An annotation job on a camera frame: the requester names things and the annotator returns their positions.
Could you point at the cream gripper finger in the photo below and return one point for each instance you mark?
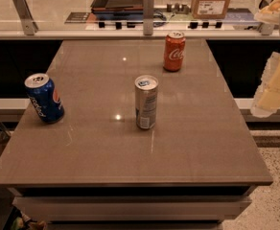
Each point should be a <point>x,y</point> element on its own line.
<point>269,14</point>
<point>267,96</point>

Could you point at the red coke can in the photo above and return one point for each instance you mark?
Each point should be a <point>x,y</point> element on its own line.
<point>174,50</point>

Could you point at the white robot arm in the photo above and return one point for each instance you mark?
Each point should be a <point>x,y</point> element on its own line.
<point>267,96</point>

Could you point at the silver slim can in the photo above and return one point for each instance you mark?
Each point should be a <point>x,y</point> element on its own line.
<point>146,91</point>

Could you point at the blue pepsi can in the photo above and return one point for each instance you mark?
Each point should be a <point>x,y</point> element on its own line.
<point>44,97</point>

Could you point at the cardboard box with label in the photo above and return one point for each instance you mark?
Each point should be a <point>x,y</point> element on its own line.
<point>209,9</point>

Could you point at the table drawer front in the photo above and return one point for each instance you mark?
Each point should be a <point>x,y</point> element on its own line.
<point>94,208</point>

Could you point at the colourful item under table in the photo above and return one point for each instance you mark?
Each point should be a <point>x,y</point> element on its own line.
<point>23,223</point>

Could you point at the right metal glass bracket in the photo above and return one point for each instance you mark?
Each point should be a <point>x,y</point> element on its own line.
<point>266,29</point>

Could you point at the metal glass bracket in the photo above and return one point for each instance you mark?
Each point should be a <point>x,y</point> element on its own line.
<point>266,29</point>
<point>148,17</point>
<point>27,22</point>

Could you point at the middle metal glass bracket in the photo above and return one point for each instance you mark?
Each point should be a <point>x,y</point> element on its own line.
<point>148,17</point>

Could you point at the left metal glass bracket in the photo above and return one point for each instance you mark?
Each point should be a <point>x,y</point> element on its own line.
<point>27,22</point>

